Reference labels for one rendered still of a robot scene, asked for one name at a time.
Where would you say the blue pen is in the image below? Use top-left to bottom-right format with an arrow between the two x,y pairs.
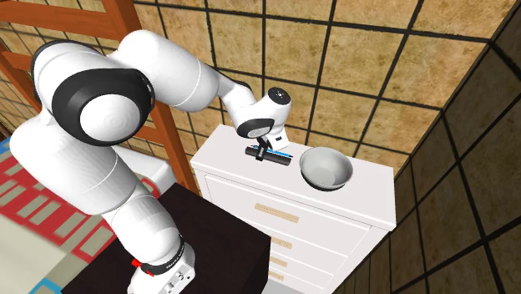
250,144 -> 295,159

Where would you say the black cylinder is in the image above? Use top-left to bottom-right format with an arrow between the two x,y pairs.
244,146 -> 293,167

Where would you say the grey bowl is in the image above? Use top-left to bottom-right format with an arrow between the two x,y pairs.
299,146 -> 354,192

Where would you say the white chest of drawers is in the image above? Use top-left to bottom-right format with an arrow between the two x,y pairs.
190,124 -> 397,294

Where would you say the dark robot stand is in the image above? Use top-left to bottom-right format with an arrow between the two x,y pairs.
60,182 -> 272,294

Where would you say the red patterned rug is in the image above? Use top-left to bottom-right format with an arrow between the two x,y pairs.
0,136 -> 162,294

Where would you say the orange wooden frame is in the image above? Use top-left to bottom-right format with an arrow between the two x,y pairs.
0,0 -> 200,196

